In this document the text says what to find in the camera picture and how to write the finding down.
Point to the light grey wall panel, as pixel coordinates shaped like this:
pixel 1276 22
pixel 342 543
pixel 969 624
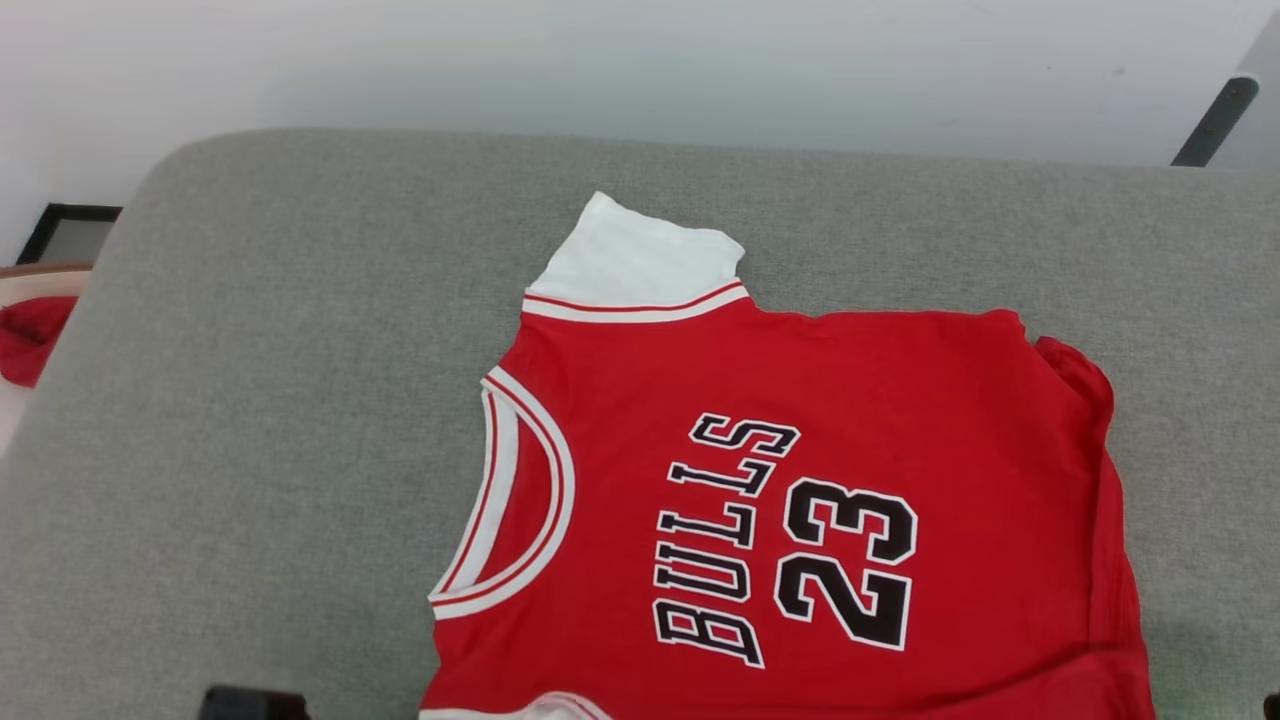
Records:
pixel 1262 130

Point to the black framed panel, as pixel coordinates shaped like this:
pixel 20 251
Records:
pixel 68 235

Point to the dark grey round post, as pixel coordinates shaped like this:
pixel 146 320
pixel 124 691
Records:
pixel 1215 122

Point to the grey fabric sofa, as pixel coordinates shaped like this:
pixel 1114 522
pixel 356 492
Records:
pixel 280 480

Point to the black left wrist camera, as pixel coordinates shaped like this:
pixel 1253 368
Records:
pixel 250 704

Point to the white laundry basket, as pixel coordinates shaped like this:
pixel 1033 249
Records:
pixel 30 283

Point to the red cloth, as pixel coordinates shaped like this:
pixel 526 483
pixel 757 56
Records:
pixel 35 335

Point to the red white basketball jersey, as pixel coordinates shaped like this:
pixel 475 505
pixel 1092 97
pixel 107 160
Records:
pixel 900 400

